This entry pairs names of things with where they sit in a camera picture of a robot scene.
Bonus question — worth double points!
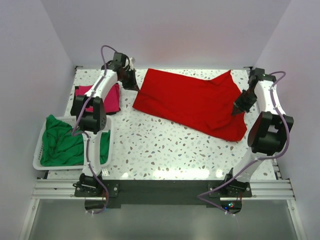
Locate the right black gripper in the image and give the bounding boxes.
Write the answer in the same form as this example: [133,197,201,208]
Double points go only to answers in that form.
[231,88,258,116]

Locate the red t shirt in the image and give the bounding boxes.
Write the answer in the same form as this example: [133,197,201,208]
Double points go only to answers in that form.
[133,68,247,142]

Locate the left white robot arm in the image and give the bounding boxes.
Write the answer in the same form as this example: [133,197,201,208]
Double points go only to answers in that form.
[73,52,139,178]

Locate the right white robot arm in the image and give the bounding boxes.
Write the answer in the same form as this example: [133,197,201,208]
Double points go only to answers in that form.
[222,68,294,197]

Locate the folded pink t shirt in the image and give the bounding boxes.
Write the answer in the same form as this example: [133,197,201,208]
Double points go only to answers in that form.
[74,83,121,113]

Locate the folded black t shirt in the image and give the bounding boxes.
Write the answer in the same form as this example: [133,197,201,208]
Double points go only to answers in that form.
[70,86,122,117]

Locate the white plastic laundry basket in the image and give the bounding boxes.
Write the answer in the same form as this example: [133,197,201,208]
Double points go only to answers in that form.
[32,115,115,172]

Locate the green t shirt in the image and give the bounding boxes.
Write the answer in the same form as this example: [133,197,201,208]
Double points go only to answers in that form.
[39,113,112,167]

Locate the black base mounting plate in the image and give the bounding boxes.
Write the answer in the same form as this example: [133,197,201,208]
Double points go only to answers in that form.
[73,180,253,209]

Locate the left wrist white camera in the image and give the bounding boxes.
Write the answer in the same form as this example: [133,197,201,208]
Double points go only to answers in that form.
[129,57,136,69]

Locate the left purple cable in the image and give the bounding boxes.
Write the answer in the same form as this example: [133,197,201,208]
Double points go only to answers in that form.
[71,44,118,215]

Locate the purple cable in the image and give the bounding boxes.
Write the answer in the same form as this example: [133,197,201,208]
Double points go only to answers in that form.
[196,70,292,209]
[71,44,118,215]

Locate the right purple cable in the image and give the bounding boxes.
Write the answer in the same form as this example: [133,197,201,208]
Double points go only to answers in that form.
[196,70,292,209]

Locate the aluminium front rail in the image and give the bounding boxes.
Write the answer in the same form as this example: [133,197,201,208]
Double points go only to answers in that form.
[31,179,295,200]

